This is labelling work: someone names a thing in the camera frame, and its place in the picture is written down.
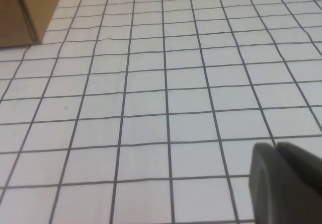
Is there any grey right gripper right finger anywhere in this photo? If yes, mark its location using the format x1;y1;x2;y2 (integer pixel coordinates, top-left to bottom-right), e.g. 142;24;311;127
276;141;322;195

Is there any white grid tablecloth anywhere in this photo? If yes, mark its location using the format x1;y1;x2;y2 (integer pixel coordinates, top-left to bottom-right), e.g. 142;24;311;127
0;0;322;224

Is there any lower cardboard drawer with window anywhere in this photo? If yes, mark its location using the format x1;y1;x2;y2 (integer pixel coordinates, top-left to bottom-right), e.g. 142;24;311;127
0;0;67;49

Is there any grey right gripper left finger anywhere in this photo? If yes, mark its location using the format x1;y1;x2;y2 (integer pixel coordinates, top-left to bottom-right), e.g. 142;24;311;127
248;142;322;224

